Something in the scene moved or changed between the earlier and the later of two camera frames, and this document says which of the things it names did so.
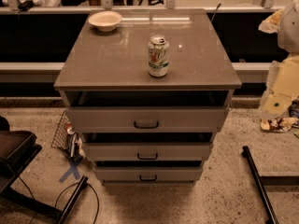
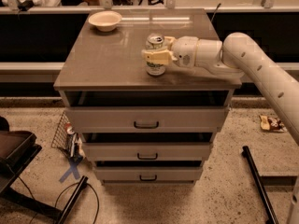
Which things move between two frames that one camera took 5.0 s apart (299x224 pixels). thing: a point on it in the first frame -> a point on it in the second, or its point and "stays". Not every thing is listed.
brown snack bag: [277, 125] stays
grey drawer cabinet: [139, 129] stays
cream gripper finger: [277, 105] -> [160, 57]
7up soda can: [158, 56] stays
